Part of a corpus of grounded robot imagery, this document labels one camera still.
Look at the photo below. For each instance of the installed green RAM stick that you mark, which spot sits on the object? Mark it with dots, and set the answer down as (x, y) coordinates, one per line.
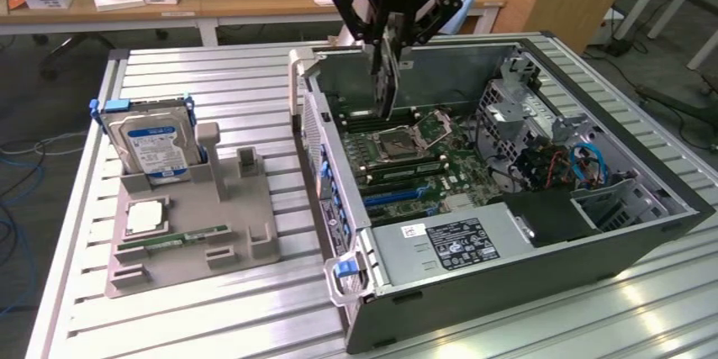
(405, 170)

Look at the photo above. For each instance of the blue expansion slot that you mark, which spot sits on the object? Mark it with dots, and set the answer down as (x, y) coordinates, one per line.
(392, 198)

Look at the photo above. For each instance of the green motherboard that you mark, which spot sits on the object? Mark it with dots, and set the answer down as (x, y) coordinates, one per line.
(448, 174)

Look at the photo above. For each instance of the black grey PC case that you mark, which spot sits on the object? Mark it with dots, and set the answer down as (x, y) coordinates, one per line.
(504, 291)

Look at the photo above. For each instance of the CPU socket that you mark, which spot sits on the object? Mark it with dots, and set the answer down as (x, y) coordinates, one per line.
(399, 144)

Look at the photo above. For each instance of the wooden desk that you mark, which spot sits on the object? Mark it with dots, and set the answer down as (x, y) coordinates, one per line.
(252, 1)

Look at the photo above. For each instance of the metal disk bay cage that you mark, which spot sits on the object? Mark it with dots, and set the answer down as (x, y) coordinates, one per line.
(512, 123)

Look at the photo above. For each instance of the loose green RAM stick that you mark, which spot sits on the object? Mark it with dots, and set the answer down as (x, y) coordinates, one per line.
(173, 238)

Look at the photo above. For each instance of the grey printed parts rack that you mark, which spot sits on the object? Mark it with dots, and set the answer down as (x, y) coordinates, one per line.
(235, 224)

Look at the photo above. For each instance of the metal socket cover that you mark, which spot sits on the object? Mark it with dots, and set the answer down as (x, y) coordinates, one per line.
(436, 125)

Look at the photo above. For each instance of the black chair base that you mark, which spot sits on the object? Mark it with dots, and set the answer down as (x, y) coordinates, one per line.
(72, 52)

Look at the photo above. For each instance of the silver chipset heatsink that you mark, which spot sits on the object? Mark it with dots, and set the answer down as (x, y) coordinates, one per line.
(462, 204)

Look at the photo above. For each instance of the black plastic air shroud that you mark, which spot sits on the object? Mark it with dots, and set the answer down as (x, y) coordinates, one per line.
(550, 216)

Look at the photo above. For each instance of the grey power supply unit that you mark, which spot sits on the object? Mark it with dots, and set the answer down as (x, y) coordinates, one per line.
(466, 241)

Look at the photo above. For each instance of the green GPU card with bracket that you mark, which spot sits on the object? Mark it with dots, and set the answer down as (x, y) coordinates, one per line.
(387, 81)

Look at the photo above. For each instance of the hard disk with blue rails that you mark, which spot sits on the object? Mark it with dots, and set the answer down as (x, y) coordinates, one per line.
(151, 144)

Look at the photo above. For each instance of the silver CPU chip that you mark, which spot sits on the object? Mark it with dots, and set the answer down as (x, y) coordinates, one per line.
(145, 218)

